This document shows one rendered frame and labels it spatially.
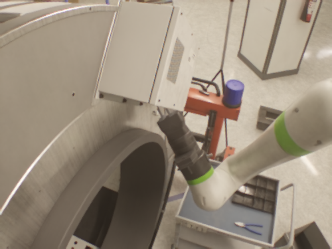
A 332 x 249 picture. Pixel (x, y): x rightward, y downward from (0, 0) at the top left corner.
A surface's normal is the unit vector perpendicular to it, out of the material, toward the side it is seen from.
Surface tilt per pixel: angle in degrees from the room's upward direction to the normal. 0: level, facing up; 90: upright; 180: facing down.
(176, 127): 62
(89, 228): 19
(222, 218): 0
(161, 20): 48
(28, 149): 90
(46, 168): 90
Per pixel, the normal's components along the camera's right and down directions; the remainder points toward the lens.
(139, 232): -0.19, -0.24
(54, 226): -0.07, -0.58
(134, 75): -0.26, 0.01
